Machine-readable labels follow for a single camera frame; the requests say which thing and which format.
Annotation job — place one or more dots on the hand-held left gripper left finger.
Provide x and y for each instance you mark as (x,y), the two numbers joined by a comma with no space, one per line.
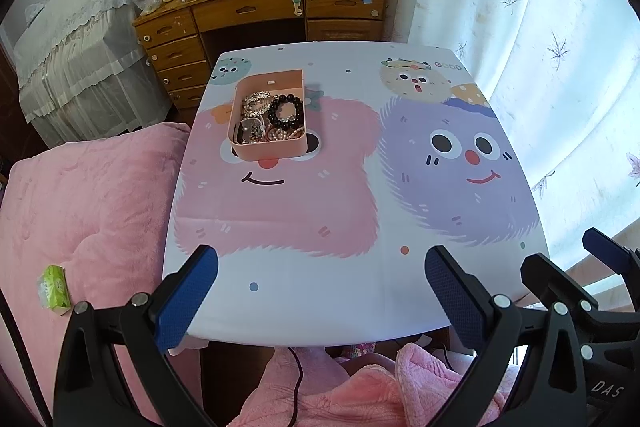
(187,297)

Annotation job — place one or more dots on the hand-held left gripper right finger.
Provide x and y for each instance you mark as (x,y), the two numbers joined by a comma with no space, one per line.
(452,297)

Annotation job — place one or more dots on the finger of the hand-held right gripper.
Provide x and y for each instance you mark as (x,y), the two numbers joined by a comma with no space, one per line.
(545,277)
(600,244)

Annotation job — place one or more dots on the pink plastic jewelry box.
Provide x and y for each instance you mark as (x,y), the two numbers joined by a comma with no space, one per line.
(265,152)

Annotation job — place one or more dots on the pink fleece blanket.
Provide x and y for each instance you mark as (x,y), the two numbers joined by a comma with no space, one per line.
(90,207)

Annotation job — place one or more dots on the green tissue packet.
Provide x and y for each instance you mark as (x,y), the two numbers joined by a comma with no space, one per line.
(54,289)

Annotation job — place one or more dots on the pink fleece garment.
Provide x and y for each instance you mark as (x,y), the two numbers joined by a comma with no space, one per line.
(360,397)

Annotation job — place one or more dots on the gold leaf hair comb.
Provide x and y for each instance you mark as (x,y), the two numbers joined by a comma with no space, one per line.
(255,103)

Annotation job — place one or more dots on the white leaf print curtain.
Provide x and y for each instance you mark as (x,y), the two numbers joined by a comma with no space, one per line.
(500,7)

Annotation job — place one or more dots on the white lace cover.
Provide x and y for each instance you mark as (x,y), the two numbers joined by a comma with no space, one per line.
(85,57)

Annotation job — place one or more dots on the crumpled white plastic bag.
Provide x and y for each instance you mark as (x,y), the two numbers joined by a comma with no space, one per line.
(150,6)

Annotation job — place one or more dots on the wooden desk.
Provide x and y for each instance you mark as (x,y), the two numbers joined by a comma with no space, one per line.
(250,9)

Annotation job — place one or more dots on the green plastic hook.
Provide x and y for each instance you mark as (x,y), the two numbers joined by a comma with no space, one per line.
(297,7)

